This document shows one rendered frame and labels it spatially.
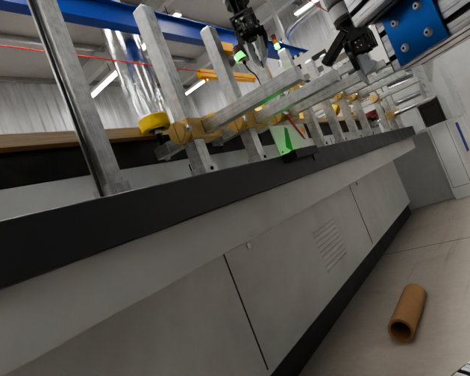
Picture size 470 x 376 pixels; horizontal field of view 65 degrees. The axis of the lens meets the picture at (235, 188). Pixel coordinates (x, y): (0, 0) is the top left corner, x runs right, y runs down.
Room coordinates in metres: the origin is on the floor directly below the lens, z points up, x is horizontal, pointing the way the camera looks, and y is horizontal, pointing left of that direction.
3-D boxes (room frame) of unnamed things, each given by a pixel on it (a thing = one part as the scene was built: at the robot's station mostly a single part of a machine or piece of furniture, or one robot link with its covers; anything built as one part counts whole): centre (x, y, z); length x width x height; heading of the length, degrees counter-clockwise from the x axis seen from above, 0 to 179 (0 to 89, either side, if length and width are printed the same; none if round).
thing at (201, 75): (6.08, -0.64, 2.65); 1.70 x 0.09 x 0.32; 142
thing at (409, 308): (1.35, -0.42, 0.04); 0.30 x 0.08 x 0.08; 145
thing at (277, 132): (1.22, -0.24, 0.75); 0.26 x 0.01 x 0.10; 145
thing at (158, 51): (0.85, 0.05, 0.89); 0.04 x 0.04 x 0.48; 55
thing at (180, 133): (0.87, 0.04, 0.81); 0.14 x 0.06 x 0.05; 145
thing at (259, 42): (1.05, -0.22, 1.01); 0.06 x 0.03 x 0.09; 165
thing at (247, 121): (1.08, -0.11, 0.83); 0.14 x 0.06 x 0.05; 145
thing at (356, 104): (2.08, -0.81, 0.90); 0.04 x 0.04 x 0.48; 55
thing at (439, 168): (3.73, -1.32, 0.95); 1.65 x 0.70 x 1.90; 55
